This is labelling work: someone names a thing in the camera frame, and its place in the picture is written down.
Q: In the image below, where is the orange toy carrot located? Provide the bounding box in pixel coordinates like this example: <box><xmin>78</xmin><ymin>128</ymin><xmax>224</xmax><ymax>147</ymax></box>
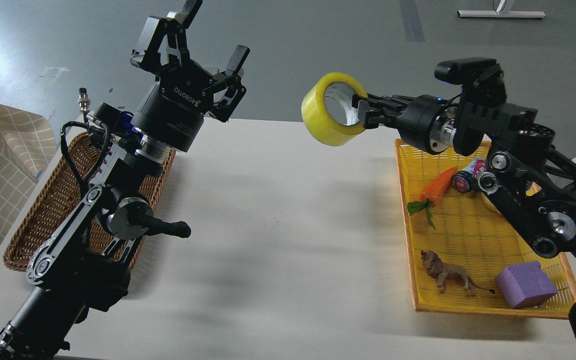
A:
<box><xmin>406</xmin><ymin>166</ymin><xmax>458</xmax><ymax>230</ymax></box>

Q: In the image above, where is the small purple drink can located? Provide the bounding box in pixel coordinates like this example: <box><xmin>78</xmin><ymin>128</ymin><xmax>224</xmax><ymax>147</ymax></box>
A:
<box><xmin>451</xmin><ymin>157</ymin><xmax>487</xmax><ymax>193</ymax></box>

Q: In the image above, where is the brown toy lion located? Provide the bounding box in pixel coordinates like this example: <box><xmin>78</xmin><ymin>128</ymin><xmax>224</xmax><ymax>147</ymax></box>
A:
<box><xmin>419</xmin><ymin>249</ymin><xmax>497</xmax><ymax>297</ymax></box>

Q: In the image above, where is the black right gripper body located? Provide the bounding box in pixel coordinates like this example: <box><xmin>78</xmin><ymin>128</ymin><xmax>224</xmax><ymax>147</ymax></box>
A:
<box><xmin>365</xmin><ymin>95</ymin><xmax>451</xmax><ymax>155</ymax></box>

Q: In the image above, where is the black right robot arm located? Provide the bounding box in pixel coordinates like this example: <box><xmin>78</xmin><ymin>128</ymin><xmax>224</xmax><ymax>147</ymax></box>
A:
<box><xmin>351</xmin><ymin>57</ymin><xmax>576</xmax><ymax>259</ymax></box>

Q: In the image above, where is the yellow plastic basket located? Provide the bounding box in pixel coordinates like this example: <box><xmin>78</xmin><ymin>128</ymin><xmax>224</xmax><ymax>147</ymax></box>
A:
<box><xmin>394</xmin><ymin>138</ymin><xmax>576</xmax><ymax>320</ymax></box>

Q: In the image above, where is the yellow tape roll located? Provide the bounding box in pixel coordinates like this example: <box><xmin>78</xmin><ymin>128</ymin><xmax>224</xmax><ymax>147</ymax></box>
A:
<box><xmin>301</xmin><ymin>71</ymin><xmax>368</xmax><ymax>147</ymax></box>

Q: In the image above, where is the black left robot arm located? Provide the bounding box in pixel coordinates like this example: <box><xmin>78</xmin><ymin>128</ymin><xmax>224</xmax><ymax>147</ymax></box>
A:
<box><xmin>0</xmin><ymin>0</ymin><xmax>250</xmax><ymax>360</ymax></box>

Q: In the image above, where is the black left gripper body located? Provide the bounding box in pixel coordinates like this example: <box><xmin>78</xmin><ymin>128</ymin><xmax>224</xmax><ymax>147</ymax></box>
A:
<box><xmin>131</xmin><ymin>64</ymin><xmax>213</xmax><ymax>152</ymax></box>

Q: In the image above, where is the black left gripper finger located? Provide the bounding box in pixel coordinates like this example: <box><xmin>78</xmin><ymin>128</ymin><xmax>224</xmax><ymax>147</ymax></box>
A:
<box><xmin>130</xmin><ymin>0</ymin><xmax>203</xmax><ymax>76</ymax></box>
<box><xmin>203</xmin><ymin>44</ymin><xmax>250</xmax><ymax>123</ymax></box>

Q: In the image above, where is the toy croissant bread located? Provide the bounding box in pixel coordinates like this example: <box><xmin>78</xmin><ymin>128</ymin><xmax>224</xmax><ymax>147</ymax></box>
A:
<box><xmin>480</xmin><ymin>193</ymin><xmax>500</xmax><ymax>214</ymax></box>

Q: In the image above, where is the purple foam block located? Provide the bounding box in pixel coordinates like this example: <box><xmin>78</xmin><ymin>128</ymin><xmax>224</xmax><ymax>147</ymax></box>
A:
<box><xmin>494</xmin><ymin>260</ymin><xmax>558</xmax><ymax>310</ymax></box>

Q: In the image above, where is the white stand base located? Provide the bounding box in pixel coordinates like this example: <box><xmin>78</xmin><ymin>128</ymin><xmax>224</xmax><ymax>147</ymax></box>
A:
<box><xmin>457</xmin><ymin>0</ymin><xmax>547</xmax><ymax>20</ymax></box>

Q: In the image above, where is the brown wicker basket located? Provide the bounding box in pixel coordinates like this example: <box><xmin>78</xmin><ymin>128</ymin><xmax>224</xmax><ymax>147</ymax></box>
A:
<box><xmin>2</xmin><ymin>132</ymin><xmax>176</xmax><ymax>272</ymax></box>

